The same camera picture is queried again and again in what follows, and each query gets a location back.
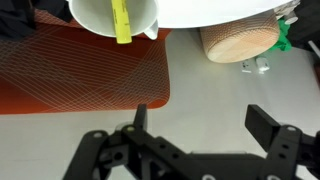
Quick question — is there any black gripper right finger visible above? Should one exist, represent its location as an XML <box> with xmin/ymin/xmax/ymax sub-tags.
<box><xmin>244</xmin><ymin>104</ymin><xmax>320</xmax><ymax>180</ymax></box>

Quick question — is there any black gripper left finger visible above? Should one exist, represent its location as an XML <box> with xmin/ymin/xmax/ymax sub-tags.
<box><xmin>63</xmin><ymin>103</ymin><xmax>201</xmax><ymax>180</ymax></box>

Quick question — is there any yellow marker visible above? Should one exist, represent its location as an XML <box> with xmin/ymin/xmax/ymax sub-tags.
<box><xmin>110</xmin><ymin>0</ymin><xmax>133</xmax><ymax>45</ymax></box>

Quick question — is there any red mug white inside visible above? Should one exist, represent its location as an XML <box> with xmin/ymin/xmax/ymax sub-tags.
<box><xmin>68</xmin><ymin>0</ymin><xmax>160</xmax><ymax>41</ymax></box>

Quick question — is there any red mesh placemat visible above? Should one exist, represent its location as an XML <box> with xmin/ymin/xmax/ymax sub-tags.
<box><xmin>0</xmin><ymin>8</ymin><xmax>172</xmax><ymax>116</ymax></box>

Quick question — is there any green plastic bag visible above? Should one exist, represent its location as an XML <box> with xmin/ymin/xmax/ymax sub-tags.
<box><xmin>269</xmin><ymin>18</ymin><xmax>293</xmax><ymax>53</ymax></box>

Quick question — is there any black jacket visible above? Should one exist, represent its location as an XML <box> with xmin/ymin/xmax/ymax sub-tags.
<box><xmin>0</xmin><ymin>0</ymin><xmax>73</xmax><ymax>39</ymax></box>

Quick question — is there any white wall outlet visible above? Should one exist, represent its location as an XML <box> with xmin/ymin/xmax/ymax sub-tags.
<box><xmin>241</xmin><ymin>59</ymin><xmax>253</xmax><ymax>74</ymax></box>

